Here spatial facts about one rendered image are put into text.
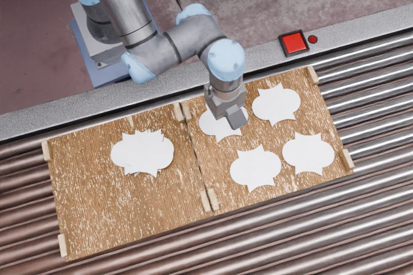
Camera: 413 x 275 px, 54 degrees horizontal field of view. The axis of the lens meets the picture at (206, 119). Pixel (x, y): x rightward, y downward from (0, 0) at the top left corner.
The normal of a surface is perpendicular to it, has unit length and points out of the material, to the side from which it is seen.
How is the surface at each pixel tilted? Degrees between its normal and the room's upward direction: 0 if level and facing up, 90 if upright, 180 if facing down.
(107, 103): 0
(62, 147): 0
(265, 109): 0
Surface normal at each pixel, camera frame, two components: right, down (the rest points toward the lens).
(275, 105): -0.02, -0.33
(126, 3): 0.40, 0.25
